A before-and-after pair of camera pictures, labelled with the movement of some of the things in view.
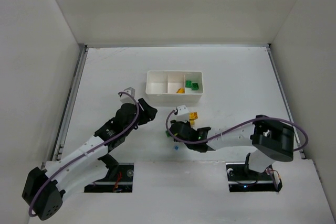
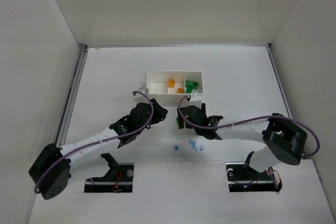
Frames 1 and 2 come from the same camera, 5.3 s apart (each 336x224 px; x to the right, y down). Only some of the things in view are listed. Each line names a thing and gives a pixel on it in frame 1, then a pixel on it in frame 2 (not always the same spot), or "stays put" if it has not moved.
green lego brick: [188, 84] stays put
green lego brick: [195, 86] stays put
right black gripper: [177, 129] -> [185, 117]
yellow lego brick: [180, 90] stays put
